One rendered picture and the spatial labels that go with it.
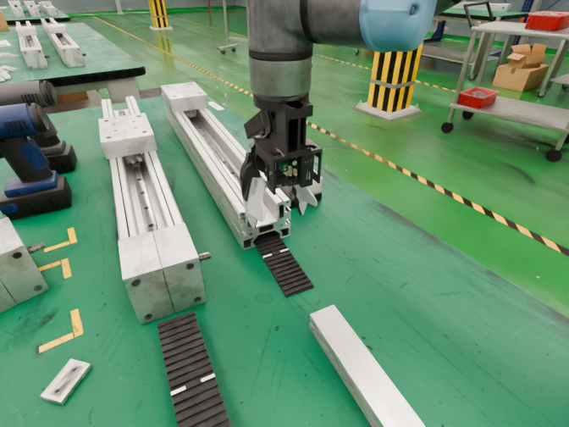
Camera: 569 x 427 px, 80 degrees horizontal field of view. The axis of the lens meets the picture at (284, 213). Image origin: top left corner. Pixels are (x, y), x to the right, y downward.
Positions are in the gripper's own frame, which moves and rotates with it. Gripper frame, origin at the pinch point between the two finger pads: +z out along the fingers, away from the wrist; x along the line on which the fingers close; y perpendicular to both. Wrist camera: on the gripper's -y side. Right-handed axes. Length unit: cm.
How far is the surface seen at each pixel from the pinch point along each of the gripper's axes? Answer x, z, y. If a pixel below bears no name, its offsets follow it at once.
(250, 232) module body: -3.3, 6.1, -4.4
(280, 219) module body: 2.9, 5.0, -4.5
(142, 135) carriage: -15.9, -2.7, -36.9
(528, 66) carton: 450, 62, -230
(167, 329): -20.5, 6.3, 9.8
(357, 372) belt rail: -1.0, 6.7, 25.4
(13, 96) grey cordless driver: -40, -10, -53
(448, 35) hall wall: 676, 80, -558
